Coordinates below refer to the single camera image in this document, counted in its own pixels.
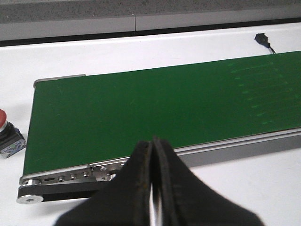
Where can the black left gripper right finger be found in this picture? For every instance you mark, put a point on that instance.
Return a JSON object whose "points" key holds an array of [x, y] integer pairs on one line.
{"points": [[184, 200]]}

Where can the grey granite slab left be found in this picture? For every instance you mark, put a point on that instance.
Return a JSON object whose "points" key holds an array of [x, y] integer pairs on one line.
{"points": [[18, 11]]}

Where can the green conveyor belt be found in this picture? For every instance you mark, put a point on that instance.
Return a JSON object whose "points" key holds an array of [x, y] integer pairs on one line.
{"points": [[81, 120]]}

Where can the red mushroom button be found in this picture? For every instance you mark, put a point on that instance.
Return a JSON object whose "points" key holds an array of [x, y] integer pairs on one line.
{"points": [[11, 139]]}

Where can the aluminium conveyor frame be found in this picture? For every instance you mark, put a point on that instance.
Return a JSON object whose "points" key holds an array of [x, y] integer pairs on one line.
{"points": [[194, 155]]}

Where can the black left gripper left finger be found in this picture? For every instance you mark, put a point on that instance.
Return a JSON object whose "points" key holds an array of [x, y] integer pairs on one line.
{"points": [[124, 201]]}

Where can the black drive belt with pulleys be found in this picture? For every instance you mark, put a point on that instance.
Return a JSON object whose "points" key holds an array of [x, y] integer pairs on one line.
{"points": [[39, 193]]}

